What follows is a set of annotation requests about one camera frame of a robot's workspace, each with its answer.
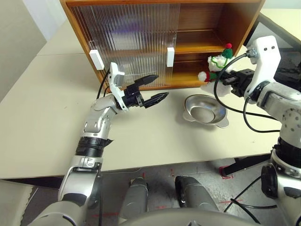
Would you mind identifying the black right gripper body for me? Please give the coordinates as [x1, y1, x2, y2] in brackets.
[231, 69, 256, 97]

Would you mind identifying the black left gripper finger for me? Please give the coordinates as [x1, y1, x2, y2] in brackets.
[134, 74, 159, 89]
[142, 91, 170, 109]

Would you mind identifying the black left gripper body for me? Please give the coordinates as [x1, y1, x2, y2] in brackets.
[121, 84, 144, 109]

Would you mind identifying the white plush toy christmas sweater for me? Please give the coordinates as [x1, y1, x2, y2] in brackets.
[198, 43, 234, 97]

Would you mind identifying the white door handle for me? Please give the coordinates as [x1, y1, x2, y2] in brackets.
[166, 47, 175, 68]
[89, 49, 104, 71]

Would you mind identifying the clear ribbed sliding door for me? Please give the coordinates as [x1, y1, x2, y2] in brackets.
[69, 4, 174, 89]
[79, 3, 181, 88]

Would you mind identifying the wooden cabinet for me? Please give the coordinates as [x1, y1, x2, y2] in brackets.
[59, 0, 269, 91]

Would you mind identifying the stainless steel bowl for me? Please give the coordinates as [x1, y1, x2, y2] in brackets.
[182, 94, 230, 129]

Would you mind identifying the black table leg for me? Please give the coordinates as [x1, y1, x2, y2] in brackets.
[218, 153, 272, 178]

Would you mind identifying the grey robot right leg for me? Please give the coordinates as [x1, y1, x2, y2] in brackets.
[175, 176, 219, 212]

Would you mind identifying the grey robot torso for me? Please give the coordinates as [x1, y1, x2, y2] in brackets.
[117, 208, 261, 226]

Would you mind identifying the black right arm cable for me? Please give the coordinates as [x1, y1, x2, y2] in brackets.
[213, 48, 283, 134]

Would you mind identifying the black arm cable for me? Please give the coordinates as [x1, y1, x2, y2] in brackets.
[96, 69, 111, 99]
[213, 48, 283, 134]

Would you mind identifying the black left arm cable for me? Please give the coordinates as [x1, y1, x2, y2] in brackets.
[96, 69, 111, 99]

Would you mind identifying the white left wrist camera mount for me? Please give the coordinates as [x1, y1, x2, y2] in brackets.
[107, 62, 129, 113]

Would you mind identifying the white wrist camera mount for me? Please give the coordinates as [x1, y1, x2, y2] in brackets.
[107, 62, 129, 113]
[243, 35, 282, 104]

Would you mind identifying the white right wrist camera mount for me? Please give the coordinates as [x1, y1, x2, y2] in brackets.
[243, 35, 282, 104]

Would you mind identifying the thin black hanging cable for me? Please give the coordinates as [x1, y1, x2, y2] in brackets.
[223, 175, 278, 224]

